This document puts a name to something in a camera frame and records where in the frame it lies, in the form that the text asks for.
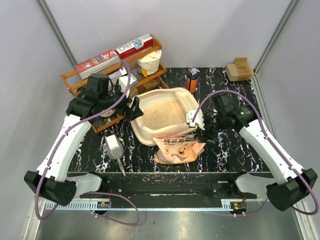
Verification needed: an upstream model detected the orange wooden shelf rack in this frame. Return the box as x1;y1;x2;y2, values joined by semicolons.
60;34;171;134

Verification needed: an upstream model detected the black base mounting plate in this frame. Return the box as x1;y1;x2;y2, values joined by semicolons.
79;171;258;208

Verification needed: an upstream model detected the orange pump bottle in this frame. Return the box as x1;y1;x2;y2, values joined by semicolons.
186;67;200;94

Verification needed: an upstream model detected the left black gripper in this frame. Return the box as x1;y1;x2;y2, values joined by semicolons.
100;82;144;121

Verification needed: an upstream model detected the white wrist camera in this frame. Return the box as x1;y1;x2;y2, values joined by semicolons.
185;109;205;130
118;73;138;97

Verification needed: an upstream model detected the red white box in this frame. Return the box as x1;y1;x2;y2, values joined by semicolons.
75;48;120;80
115;34;154;60

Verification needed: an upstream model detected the brown box under shelf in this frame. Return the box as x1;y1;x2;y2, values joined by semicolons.
129;79;160;98

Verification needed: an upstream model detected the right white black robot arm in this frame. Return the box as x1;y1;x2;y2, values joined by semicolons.
186;89;320;216

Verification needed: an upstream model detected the white paper bag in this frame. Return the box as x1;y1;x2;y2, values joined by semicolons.
136;49;162;77
100;109;116;118

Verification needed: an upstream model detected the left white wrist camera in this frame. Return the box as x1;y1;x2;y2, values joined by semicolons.
118;73;138;97

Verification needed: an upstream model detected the white paper bag lower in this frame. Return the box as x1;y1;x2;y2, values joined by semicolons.
100;109;116;118

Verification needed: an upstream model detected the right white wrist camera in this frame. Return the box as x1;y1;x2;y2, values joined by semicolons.
185;109;205;130

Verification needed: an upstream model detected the metal litter scoop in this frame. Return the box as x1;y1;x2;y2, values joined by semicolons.
105;134;126;177

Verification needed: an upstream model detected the white paper bag upper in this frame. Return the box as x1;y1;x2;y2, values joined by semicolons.
136;49;162;77

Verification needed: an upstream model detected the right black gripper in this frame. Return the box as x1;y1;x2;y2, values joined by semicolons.
196;112;227;145

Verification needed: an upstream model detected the red white box right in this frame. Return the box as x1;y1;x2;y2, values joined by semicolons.
115;34;154;60

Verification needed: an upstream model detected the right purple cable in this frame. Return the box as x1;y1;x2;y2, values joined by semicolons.
191;89;319;217

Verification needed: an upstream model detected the brown cardboard box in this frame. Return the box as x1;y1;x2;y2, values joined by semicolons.
226;57;254;82

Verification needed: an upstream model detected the beige plastic litter box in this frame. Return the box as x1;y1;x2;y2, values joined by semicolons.
130;87;199;146

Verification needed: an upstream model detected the red white box left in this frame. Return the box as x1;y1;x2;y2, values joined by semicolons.
75;48;120;80

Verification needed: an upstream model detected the pink cat litter bag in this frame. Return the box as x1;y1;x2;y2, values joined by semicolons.
153;134;206;165

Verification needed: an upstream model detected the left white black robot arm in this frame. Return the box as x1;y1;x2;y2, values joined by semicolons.
24;73;143;206

